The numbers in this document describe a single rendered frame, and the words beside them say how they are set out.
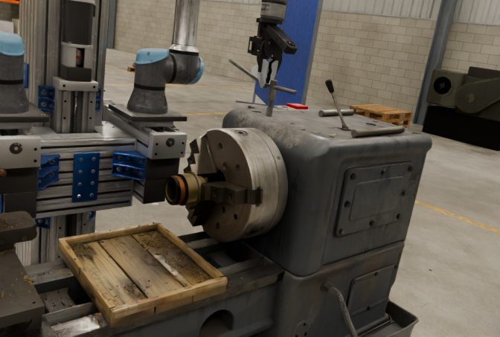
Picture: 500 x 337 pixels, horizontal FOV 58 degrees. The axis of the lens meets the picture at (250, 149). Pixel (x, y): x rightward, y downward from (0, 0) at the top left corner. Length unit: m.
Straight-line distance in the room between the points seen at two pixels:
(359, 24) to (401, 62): 1.56
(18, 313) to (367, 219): 0.99
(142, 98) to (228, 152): 0.60
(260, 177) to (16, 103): 0.80
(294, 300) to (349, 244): 0.25
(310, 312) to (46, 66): 1.21
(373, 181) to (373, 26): 11.06
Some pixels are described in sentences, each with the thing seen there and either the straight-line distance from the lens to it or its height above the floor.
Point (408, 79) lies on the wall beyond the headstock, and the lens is 11.84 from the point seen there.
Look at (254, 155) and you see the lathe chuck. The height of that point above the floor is 1.20.
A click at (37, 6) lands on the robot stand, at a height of 1.48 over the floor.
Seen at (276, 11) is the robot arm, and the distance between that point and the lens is 1.41.
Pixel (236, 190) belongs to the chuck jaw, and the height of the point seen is 1.12.
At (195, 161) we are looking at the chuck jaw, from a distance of 1.23.
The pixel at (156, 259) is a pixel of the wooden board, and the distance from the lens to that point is 1.27.
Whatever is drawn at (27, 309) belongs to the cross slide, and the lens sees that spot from 0.94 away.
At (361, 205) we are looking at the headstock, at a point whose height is 1.05.
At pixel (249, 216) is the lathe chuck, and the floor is 1.05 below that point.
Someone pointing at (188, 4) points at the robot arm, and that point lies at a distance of 1.78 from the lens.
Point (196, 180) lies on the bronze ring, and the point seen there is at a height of 1.11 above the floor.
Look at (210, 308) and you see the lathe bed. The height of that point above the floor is 0.81.
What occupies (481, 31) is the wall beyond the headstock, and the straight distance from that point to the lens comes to 11.36.
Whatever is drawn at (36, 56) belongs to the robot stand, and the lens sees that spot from 1.75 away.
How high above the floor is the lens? 1.50
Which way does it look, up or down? 14 degrees down
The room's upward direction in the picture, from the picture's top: 8 degrees clockwise
